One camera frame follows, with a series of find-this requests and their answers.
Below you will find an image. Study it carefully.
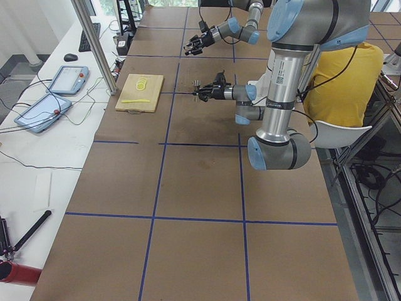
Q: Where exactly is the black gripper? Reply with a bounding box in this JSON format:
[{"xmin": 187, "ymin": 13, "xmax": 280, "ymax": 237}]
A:
[
  {"xmin": 194, "ymin": 83, "xmax": 226, "ymax": 102},
  {"xmin": 184, "ymin": 31, "xmax": 214, "ymax": 56}
]

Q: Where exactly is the steel measuring jigger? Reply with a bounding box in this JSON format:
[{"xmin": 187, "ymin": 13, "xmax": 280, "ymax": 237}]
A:
[{"xmin": 192, "ymin": 80, "xmax": 201, "ymax": 102}]

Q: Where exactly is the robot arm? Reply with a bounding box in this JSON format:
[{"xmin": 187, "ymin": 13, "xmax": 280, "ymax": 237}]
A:
[
  {"xmin": 185, "ymin": 1, "xmax": 370, "ymax": 170},
  {"xmin": 183, "ymin": 1, "xmax": 272, "ymax": 56}
]

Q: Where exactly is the lemon slice front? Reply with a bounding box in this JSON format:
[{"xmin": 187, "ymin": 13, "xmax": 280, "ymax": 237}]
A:
[{"xmin": 136, "ymin": 83, "xmax": 146, "ymax": 91}]

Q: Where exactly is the yellow plastic knife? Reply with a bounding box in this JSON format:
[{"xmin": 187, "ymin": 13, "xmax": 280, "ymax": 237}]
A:
[{"xmin": 121, "ymin": 98, "xmax": 151, "ymax": 103}]

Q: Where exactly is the black power adapter box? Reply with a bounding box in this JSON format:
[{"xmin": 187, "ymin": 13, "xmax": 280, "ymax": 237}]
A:
[{"xmin": 116, "ymin": 33, "xmax": 132, "ymax": 56}]

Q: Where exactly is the wooden cutting board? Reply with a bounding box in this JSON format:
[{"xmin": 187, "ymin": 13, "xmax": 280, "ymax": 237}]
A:
[{"xmin": 115, "ymin": 74, "xmax": 164, "ymax": 113}]

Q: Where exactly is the black keyboard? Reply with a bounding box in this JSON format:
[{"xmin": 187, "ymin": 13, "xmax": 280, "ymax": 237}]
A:
[{"xmin": 78, "ymin": 22, "xmax": 102, "ymax": 53}]

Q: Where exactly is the brown paper table cover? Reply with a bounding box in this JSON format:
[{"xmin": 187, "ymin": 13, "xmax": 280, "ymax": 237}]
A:
[{"xmin": 29, "ymin": 6, "xmax": 401, "ymax": 301}]

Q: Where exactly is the white plastic chair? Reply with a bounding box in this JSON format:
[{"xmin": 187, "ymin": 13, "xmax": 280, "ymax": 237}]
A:
[{"xmin": 310, "ymin": 120, "xmax": 372, "ymax": 149}]

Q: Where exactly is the black computer mouse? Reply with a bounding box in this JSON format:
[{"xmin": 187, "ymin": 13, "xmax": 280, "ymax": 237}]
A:
[{"xmin": 63, "ymin": 53, "xmax": 78, "ymax": 62}]

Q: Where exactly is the blue teach pendant far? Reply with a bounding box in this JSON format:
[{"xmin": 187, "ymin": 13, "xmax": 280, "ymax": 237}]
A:
[{"xmin": 46, "ymin": 65, "xmax": 89, "ymax": 97}]

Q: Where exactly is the blue teach pendant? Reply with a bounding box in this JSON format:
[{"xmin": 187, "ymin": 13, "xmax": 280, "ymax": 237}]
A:
[
  {"xmin": 46, "ymin": 65, "xmax": 89, "ymax": 97},
  {"xmin": 14, "ymin": 93, "xmax": 72, "ymax": 134}
]

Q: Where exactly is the person in yellow shirt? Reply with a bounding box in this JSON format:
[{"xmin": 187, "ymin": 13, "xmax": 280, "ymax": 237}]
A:
[{"xmin": 303, "ymin": 43, "xmax": 383, "ymax": 127}]

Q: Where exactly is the blue teach pendant near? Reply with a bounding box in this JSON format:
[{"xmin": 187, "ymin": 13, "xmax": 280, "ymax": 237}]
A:
[{"xmin": 14, "ymin": 93, "xmax": 72, "ymax": 134}]

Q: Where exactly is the black tripod leg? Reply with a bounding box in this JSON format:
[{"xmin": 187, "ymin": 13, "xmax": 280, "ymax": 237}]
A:
[{"xmin": 13, "ymin": 210, "xmax": 52, "ymax": 252}]

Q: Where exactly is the red cylinder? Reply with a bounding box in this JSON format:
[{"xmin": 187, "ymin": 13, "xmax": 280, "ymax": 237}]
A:
[{"xmin": 1, "ymin": 261, "xmax": 42, "ymax": 287}]

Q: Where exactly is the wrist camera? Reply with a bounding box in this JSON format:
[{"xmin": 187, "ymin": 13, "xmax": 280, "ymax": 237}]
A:
[
  {"xmin": 213, "ymin": 70, "xmax": 227, "ymax": 87},
  {"xmin": 199, "ymin": 20, "xmax": 209, "ymax": 33}
]

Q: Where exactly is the aluminium frame post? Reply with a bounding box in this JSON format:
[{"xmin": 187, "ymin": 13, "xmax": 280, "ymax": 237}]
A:
[{"xmin": 71, "ymin": 0, "xmax": 117, "ymax": 95}]

